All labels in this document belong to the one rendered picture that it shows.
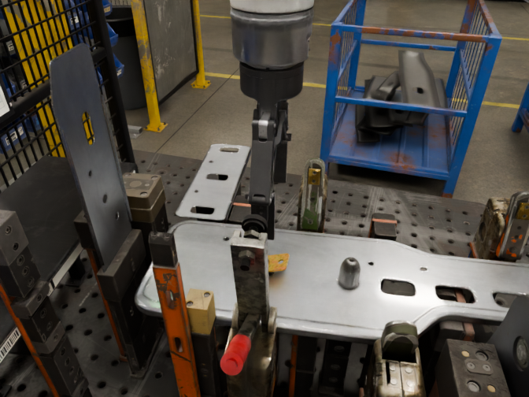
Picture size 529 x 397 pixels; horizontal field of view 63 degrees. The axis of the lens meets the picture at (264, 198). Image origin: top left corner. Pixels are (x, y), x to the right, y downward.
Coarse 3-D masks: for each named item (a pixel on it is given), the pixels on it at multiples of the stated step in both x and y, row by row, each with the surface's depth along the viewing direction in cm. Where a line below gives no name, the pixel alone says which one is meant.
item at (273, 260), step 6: (270, 258) 70; (276, 258) 69; (282, 258) 69; (288, 258) 68; (270, 264) 69; (276, 264) 68; (282, 264) 68; (270, 270) 67; (276, 270) 67; (282, 270) 67
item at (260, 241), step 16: (256, 224) 47; (240, 240) 44; (256, 240) 44; (240, 256) 44; (256, 256) 45; (240, 272) 47; (256, 272) 47; (240, 288) 49; (256, 288) 49; (240, 304) 52; (256, 304) 51; (240, 320) 54
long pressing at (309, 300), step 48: (192, 240) 77; (288, 240) 77; (336, 240) 77; (384, 240) 77; (144, 288) 68; (288, 288) 67; (336, 288) 67; (432, 288) 67; (480, 288) 67; (528, 288) 67; (336, 336) 61
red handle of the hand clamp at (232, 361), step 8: (248, 320) 52; (256, 320) 52; (240, 328) 49; (248, 328) 49; (256, 328) 51; (240, 336) 45; (248, 336) 47; (232, 344) 43; (240, 344) 43; (248, 344) 45; (232, 352) 41; (240, 352) 42; (248, 352) 44; (224, 360) 41; (232, 360) 40; (240, 360) 41; (224, 368) 41; (232, 368) 40; (240, 368) 41
